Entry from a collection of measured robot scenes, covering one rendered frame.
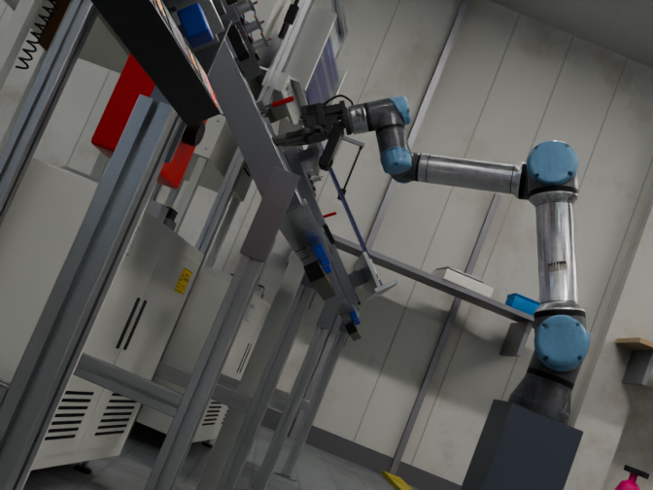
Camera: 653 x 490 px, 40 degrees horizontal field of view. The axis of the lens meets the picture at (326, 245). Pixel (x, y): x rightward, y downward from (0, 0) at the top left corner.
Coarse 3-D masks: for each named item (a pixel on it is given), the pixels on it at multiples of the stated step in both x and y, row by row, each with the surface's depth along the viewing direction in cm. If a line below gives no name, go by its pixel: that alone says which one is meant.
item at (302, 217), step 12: (288, 216) 170; (300, 216) 175; (312, 216) 179; (288, 228) 180; (300, 228) 184; (312, 228) 189; (288, 240) 189; (300, 240) 194; (312, 240) 199; (324, 240) 205; (300, 252) 206; (312, 252) 211
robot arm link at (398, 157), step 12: (384, 132) 225; (396, 132) 225; (384, 144) 225; (396, 144) 224; (384, 156) 224; (396, 156) 223; (408, 156) 224; (384, 168) 225; (396, 168) 225; (408, 168) 226
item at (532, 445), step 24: (504, 408) 213; (504, 432) 208; (528, 432) 208; (552, 432) 208; (576, 432) 209; (480, 456) 217; (504, 456) 207; (528, 456) 207; (552, 456) 208; (480, 480) 209; (504, 480) 206; (528, 480) 207; (552, 480) 207
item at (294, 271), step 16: (288, 272) 253; (288, 288) 252; (272, 304) 251; (288, 304) 252; (272, 320) 251; (272, 336) 250; (256, 352) 249; (256, 368) 249; (240, 384) 248; (256, 384) 248; (240, 416) 247; (224, 432) 246; (224, 448) 246; (208, 464) 245; (224, 464) 245; (208, 480) 245
